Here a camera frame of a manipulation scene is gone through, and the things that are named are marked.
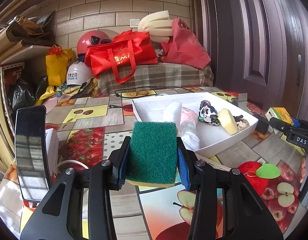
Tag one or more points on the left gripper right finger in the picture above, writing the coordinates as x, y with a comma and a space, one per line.
245, 216

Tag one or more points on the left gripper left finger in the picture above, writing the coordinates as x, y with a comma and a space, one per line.
59, 214

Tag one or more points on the yellow round sponge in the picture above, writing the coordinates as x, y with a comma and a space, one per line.
227, 121

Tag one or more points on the green yellow scrub sponge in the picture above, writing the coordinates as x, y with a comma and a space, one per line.
152, 157

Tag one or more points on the pink fluffy puff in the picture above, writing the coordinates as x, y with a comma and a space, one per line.
187, 115

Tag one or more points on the yellow tissue pack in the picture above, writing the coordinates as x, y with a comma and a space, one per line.
279, 113

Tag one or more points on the person's hand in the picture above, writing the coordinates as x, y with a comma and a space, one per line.
303, 170

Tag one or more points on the black small box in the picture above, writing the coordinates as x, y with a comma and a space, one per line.
262, 124

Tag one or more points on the red apple plush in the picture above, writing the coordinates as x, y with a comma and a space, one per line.
259, 174

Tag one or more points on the white open small box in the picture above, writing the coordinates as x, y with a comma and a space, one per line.
240, 101

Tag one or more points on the white charger box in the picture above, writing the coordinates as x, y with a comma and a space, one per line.
52, 146

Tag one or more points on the black smartphone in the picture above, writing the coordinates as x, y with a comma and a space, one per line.
31, 153

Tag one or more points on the fruit pattern tablecloth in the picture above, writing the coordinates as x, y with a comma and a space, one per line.
132, 206

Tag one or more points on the white cardboard tray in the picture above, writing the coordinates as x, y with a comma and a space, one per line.
213, 139

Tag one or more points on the white folded cloth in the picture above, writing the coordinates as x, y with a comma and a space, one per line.
188, 133

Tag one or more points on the brown door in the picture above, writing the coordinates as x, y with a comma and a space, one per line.
257, 47

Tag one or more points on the white foam block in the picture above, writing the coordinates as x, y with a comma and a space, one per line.
171, 113

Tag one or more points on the white helmet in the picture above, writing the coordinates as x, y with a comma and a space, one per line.
78, 73

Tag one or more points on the dark red fabric bag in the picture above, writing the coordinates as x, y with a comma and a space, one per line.
184, 47

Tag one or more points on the yellow gift bag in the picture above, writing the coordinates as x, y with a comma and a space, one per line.
58, 61

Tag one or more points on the plaid covered bench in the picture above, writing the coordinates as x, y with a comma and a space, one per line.
156, 76

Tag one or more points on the red shiny tote bag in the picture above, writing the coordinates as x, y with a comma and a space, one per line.
122, 55

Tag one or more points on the cream foam roll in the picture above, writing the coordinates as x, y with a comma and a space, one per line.
158, 25

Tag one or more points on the red helmet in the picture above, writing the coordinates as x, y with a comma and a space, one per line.
94, 37

